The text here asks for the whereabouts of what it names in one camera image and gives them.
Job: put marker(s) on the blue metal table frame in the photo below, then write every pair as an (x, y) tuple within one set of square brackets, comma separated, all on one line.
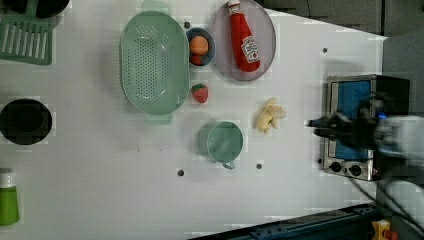
[(351, 223)]

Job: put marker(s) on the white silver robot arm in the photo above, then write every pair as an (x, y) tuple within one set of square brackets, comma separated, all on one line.
[(393, 136)]

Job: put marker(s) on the green bottle white cap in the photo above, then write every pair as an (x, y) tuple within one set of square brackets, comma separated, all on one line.
[(9, 208)]

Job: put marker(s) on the green plastic mug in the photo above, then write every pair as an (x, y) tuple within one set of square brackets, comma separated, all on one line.
[(220, 141)]

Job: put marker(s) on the silver black toaster oven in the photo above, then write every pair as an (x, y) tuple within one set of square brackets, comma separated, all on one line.
[(371, 96)]

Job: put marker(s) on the green plastic colander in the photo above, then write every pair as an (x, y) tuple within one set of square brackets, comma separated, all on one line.
[(154, 66)]

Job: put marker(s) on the red plush strawberry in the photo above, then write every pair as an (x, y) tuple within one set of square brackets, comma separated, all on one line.
[(200, 93)]

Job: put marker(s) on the small red toy strawberry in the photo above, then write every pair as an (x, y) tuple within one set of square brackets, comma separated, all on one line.
[(196, 60)]

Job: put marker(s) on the orange toy fruit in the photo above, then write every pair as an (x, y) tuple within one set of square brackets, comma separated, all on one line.
[(199, 45)]

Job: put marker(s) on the grey round plate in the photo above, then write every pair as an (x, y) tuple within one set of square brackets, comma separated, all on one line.
[(263, 32)]

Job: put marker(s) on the green slotted dish rack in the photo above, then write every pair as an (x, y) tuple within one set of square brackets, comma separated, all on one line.
[(26, 38)]

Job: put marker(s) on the yellow red clamp object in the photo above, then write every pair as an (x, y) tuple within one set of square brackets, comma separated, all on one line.
[(383, 231)]

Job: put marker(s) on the yellow peeled plush banana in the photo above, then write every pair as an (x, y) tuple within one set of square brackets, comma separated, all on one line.
[(269, 115)]

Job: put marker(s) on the red plush ketchup bottle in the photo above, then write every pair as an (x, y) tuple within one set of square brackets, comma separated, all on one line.
[(245, 49)]

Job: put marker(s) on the dark blue small bowl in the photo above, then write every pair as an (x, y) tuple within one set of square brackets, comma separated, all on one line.
[(209, 56)]

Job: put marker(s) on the black pan top left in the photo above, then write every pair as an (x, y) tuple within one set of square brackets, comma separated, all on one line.
[(43, 8)]

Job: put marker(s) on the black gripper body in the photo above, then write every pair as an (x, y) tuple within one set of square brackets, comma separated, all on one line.
[(359, 133)]

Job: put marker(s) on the black round burner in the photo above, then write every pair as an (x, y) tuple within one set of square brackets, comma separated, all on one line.
[(25, 121)]

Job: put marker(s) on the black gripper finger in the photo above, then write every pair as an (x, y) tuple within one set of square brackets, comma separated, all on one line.
[(331, 134), (332, 121)]

